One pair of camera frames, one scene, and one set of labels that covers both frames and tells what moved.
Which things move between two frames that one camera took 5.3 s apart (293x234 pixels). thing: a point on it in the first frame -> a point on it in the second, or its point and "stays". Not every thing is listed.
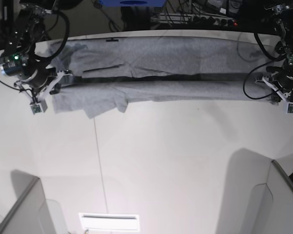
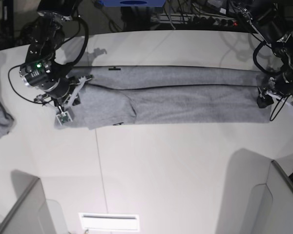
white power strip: x=193 y=19 stays
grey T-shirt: x=102 y=75 -> x=119 y=95
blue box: x=133 y=3 stays
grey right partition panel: x=275 y=207 stays
